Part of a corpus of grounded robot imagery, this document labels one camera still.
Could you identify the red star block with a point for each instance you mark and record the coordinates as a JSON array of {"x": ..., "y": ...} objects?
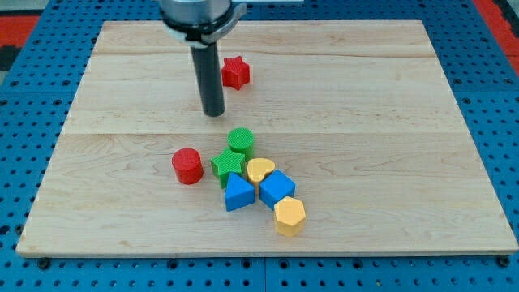
[{"x": 235, "y": 73}]

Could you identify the red cylinder block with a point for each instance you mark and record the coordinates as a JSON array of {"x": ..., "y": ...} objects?
[{"x": 187, "y": 166}]

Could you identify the green star block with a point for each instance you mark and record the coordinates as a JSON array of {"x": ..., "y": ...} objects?
[{"x": 225, "y": 163}]

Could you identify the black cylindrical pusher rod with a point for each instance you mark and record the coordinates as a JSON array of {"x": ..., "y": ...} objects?
[{"x": 208, "y": 75}]

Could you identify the light wooden board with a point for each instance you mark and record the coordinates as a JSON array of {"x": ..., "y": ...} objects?
[{"x": 358, "y": 113}]

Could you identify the blue triangle block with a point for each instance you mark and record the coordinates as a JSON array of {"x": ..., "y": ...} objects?
[{"x": 239, "y": 193}]

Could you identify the yellow hexagon block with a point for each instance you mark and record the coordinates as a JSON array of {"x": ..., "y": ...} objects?
[{"x": 289, "y": 216}]

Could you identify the green cylinder block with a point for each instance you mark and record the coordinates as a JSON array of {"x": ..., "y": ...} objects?
[{"x": 241, "y": 140}]

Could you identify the yellow heart block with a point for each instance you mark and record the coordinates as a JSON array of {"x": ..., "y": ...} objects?
[{"x": 258, "y": 169}]

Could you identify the blue cube block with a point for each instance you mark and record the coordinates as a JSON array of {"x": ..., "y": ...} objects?
[{"x": 275, "y": 187}]

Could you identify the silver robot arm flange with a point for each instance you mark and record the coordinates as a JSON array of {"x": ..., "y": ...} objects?
[{"x": 201, "y": 22}]

